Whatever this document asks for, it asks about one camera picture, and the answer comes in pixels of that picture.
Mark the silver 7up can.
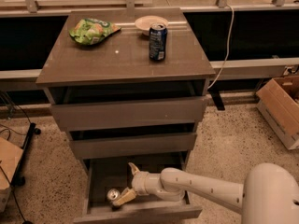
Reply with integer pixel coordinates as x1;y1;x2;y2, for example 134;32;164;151
107;189;121;203

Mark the white cable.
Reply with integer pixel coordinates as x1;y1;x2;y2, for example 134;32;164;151
207;4;235;91

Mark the cardboard box left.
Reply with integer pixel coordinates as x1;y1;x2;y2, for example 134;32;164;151
0;137;22;213

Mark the blue soda can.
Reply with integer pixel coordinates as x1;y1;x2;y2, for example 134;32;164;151
149;22;167;61

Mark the middle grey drawer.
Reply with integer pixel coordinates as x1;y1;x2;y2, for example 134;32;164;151
70;133;197;160

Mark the black stand left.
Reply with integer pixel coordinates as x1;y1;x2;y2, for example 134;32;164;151
11;123;41;186

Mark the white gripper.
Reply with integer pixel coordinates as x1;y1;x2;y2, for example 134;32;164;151
112;162;149;207

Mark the white bowl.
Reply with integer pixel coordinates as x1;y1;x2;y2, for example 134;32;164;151
135;16;168;35

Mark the grey drawer cabinet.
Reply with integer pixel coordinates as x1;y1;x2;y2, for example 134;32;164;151
36;7;217;224

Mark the top grey drawer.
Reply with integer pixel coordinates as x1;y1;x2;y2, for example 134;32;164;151
50;96;207;132

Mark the cardboard box right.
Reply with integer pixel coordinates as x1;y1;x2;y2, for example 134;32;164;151
257;76;299;150

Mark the cardboard box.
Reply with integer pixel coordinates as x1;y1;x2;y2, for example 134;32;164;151
0;137;22;213
257;76;299;150

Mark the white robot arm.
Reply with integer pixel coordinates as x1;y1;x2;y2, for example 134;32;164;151
112;163;299;224

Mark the green chip bag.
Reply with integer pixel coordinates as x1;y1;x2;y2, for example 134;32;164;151
69;18;121;46

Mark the black cable on floor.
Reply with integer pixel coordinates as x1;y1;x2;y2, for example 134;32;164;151
0;164;34;224

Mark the bottom open grey drawer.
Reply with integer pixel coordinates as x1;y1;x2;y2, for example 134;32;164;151
73;152;202;224

